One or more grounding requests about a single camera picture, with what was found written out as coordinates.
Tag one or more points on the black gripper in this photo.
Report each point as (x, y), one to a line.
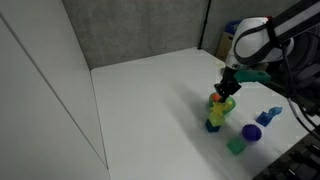
(228, 85)

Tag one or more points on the round yellow spiky toy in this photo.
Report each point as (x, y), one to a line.
(217, 113)

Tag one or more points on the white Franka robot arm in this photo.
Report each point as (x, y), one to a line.
(256, 40)

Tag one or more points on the small yellow toy piece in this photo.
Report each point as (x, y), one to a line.
(229, 105)

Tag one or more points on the orange toy piece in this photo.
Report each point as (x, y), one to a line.
(216, 97)

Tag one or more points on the green translucent bowl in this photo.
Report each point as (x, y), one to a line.
(232, 104)

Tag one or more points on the dark blue toy block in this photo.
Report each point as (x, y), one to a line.
(211, 127)

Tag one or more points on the purple ball toy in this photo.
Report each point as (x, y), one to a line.
(251, 132)

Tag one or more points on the blue square toy block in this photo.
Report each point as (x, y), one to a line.
(264, 118)

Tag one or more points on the green square toy block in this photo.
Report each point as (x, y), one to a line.
(236, 145)

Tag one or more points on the light blue toy figure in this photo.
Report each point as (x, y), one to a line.
(275, 110)

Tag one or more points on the wooden toy storage shelf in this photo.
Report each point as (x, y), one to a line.
(225, 43)

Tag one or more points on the blue toy bin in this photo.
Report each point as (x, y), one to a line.
(232, 25)

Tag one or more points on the black vertical pole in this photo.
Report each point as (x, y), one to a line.
(204, 25)

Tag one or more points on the dark equipment rack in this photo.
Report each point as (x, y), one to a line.
(296, 161)

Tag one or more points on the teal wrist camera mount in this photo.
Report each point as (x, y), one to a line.
(251, 76)

